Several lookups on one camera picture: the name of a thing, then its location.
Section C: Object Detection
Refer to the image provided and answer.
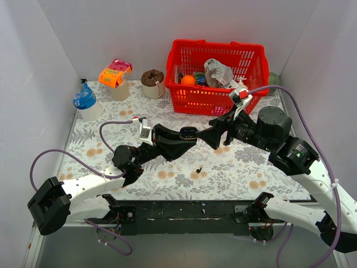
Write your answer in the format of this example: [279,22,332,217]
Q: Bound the glossy black gold-trimmed case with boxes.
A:
[180,127,197,140]

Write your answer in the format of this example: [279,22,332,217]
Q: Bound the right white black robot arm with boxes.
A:
[197,106,356,253]

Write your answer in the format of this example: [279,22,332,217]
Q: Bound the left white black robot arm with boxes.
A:
[27,123,197,236]

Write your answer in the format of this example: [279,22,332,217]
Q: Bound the white pump bottle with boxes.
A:
[224,77,248,90]

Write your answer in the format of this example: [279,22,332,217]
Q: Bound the floral patterned table mat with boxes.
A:
[58,80,310,200]

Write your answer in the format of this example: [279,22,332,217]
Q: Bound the brown topped paper cup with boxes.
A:
[141,69,166,99]

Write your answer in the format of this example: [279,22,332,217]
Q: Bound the beige cup under snack box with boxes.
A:
[109,79,130,101]

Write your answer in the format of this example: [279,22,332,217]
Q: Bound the green blue packet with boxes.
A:
[194,71,207,86]

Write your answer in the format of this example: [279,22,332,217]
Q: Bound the orange fruit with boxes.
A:
[181,75,196,86]

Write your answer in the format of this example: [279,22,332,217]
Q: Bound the green ball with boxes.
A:
[268,72,280,96]

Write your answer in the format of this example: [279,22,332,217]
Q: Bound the white cup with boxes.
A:
[77,100,103,122]

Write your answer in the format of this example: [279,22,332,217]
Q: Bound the red plastic shopping basket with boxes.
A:
[165,40,269,116]

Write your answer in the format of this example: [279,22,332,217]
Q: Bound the orange pink snack box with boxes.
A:
[98,59,133,88]

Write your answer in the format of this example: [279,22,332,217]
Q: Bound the blue wrapper on white cup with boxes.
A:
[73,83,97,110]

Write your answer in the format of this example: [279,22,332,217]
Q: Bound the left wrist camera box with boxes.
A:
[132,116,153,146]

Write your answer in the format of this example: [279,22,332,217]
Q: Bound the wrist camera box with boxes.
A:
[132,116,153,146]
[229,85,252,120]

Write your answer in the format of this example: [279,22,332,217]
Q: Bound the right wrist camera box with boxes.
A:
[229,85,252,120]

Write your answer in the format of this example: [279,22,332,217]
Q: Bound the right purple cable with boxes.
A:
[247,85,341,268]

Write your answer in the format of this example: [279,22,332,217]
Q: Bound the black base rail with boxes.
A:
[94,199,288,237]

